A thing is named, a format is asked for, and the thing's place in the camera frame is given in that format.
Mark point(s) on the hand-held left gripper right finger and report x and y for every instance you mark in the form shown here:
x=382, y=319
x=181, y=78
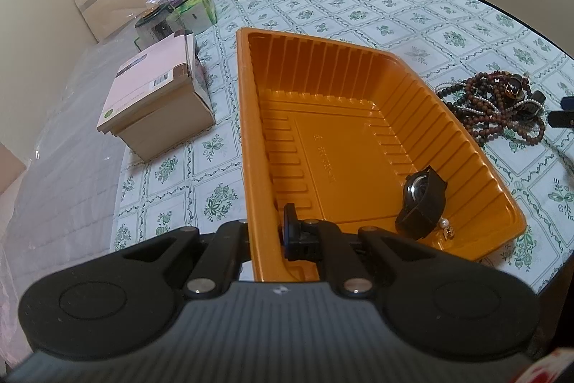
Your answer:
x=307, y=244

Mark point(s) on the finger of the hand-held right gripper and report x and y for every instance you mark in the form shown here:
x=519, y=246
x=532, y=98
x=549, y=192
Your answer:
x=563, y=119
x=568, y=102

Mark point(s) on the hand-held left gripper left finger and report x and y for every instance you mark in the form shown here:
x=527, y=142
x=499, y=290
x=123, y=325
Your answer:
x=289, y=230

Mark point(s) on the orange plastic tray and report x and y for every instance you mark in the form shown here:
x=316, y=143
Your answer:
x=341, y=140

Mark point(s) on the black gold jewelry piece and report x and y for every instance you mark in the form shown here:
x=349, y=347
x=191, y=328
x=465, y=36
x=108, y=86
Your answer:
x=513, y=87

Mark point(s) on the black wristwatch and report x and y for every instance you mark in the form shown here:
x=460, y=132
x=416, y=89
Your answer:
x=419, y=194

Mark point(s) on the pearl earring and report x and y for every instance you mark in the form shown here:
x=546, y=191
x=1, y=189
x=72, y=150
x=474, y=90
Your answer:
x=445, y=223

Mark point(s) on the thick white book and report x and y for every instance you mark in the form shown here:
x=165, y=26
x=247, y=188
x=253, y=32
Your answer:
x=170, y=127

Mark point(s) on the floral green white tablecloth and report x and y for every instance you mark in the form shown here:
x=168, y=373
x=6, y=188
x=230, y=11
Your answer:
x=358, y=6

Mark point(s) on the green tissue pack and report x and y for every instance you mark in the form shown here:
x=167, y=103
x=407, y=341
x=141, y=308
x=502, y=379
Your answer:
x=197, y=10

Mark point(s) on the green lidded glass jar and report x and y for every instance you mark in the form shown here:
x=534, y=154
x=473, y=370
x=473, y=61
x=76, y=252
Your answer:
x=154, y=28

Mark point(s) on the red patterned clothing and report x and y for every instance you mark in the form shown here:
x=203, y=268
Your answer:
x=554, y=367

